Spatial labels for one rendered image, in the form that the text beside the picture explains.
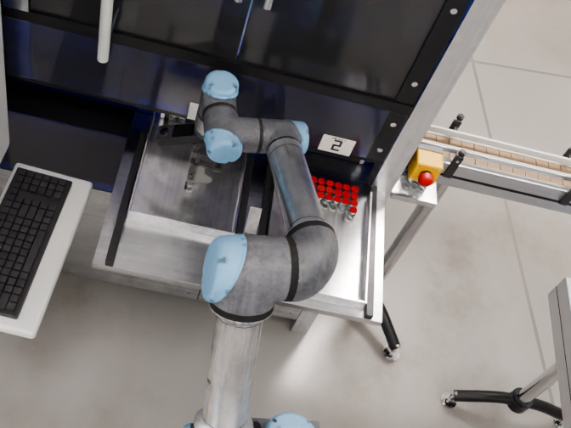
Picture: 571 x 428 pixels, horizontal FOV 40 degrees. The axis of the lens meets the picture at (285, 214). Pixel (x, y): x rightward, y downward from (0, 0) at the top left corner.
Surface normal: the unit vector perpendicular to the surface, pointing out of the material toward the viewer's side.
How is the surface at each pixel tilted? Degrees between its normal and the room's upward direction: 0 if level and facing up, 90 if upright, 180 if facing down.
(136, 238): 0
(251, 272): 36
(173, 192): 0
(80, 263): 90
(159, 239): 0
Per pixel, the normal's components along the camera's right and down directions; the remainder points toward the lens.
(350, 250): 0.24, -0.56
